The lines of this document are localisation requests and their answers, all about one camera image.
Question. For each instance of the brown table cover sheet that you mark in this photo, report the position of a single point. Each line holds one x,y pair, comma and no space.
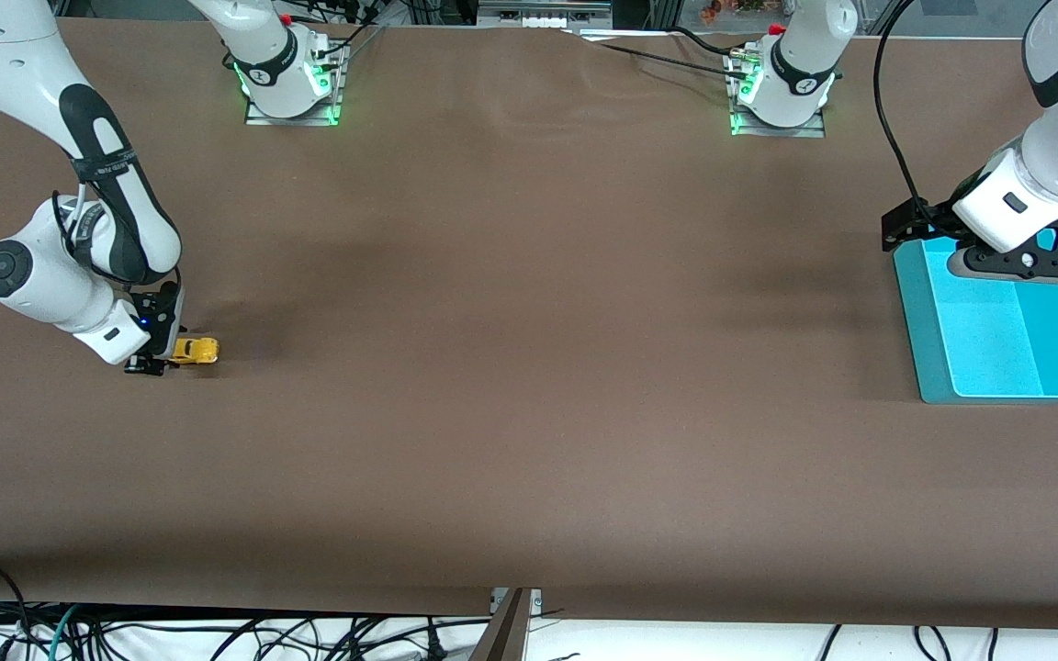
529,413

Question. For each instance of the aluminium frame post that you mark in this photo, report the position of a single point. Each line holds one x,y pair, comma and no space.
667,11

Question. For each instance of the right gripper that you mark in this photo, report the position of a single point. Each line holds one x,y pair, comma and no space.
163,319

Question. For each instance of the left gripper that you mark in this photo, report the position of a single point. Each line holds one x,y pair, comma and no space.
906,226

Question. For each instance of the grey equipment box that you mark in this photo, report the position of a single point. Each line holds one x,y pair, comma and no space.
584,11

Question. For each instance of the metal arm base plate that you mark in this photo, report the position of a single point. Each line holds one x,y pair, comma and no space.
263,119
804,131

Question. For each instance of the turquoise plastic bin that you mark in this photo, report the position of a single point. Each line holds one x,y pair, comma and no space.
997,349

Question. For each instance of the yellow beetle toy car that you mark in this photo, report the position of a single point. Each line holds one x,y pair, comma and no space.
198,351

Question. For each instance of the dark table support bar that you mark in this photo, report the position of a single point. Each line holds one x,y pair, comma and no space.
506,633

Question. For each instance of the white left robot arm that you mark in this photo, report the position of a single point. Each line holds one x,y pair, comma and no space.
800,64

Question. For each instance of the orange decorative items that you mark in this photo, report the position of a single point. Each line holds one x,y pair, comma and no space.
713,11

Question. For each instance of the silver table bracket plate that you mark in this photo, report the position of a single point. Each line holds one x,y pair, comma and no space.
536,601

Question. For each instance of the white connector strip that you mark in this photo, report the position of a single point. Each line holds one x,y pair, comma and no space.
547,22

